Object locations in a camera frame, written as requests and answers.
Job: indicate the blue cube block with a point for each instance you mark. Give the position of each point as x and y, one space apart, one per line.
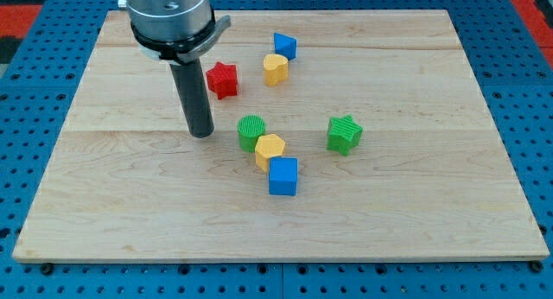
283 176

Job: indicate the green star block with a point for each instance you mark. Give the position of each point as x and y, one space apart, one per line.
343 134

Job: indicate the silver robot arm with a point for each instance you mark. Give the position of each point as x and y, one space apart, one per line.
179 32

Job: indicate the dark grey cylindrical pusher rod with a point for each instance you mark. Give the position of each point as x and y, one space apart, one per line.
192 92

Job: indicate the yellow hexagon block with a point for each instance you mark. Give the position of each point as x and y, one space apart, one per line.
267 147

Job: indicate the red star block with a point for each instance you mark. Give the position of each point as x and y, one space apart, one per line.
222 79

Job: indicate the light wooden board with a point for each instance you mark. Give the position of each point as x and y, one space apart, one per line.
430 180

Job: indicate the green circle block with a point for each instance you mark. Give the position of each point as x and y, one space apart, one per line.
250 128

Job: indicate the blue triangle block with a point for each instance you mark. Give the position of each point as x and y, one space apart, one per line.
285 45

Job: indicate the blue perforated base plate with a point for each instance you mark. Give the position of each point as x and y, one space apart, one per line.
38 86

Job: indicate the yellow heart block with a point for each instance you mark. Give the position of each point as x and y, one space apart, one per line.
276 69

